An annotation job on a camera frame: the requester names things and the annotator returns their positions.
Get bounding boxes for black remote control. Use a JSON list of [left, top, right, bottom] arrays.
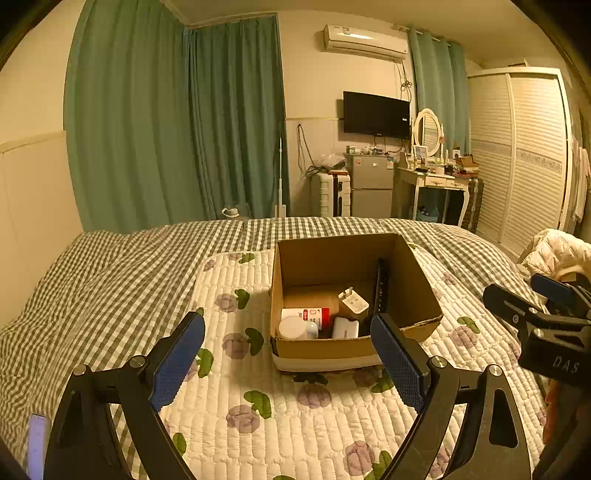
[[375, 257, 387, 321]]

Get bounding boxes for air conditioner cable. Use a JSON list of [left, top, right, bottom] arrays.
[[394, 60, 413, 100]]

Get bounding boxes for small silver fridge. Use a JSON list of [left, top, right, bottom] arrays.
[[344, 152, 395, 217]]

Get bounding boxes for smartphone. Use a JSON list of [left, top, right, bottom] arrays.
[[28, 414, 51, 478]]

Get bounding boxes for white louvred wardrobe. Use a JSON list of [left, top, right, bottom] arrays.
[[466, 67, 578, 254]]

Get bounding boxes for clear plastic bag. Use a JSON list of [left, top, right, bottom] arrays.
[[316, 152, 347, 171]]

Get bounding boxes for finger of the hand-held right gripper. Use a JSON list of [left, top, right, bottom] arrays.
[[482, 283, 557, 335], [530, 274, 591, 319]]

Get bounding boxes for white upright pole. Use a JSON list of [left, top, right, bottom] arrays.
[[274, 134, 287, 217]]

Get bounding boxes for narrow light green curtain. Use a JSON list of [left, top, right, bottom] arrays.
[[409, 30, 471, 154]]

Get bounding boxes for white dressing table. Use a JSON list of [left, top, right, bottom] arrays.
[[394, 164, 472, 227]]

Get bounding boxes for floral quilted mat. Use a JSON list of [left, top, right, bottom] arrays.
[[157, 249, 550, 480]]

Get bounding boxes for white charger plug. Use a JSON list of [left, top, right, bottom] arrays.
[[338, 287, 370, 320]]

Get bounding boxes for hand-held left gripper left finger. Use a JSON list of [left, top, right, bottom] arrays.
[[44, 311, 206, 480]]

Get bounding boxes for brown suitcase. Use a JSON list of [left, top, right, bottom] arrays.
[[459, 178, 485, 234]]

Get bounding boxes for white puffer jacket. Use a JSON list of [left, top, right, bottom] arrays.
[[517, 228, 591, 280]]

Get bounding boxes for cardboard box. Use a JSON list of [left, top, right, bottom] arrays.
[[269, 233, 444, 374]]

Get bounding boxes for wide green curtain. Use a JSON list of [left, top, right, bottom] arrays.
[[64, 0, 192, 234]]

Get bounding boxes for white suitcase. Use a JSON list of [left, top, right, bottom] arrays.
[[309, 170, 352, 217]]

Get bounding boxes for white air conditioner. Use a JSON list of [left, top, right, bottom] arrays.
[[322, 24, 409, 63]]

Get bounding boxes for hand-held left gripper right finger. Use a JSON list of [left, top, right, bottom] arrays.
[[369, 313, 532, 480]]

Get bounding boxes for hanging white towels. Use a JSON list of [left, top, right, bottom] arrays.
[[570, 136, 591, 222]]

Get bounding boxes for white cylindrical bottle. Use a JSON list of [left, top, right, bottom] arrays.
[[278, 316, 320, 341]]

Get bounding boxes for black wall cable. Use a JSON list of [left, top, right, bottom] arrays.
[[295, 122, 315, 177]]

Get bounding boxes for oval white vanity mirror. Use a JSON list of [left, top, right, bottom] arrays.
[[412, 108, 443, 158]]

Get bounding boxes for white bottle with red cap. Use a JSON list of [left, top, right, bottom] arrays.
[[281, 307, 332, 329]]

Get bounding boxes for black wall television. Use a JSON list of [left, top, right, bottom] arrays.
[[342, 91, 411, 138]]

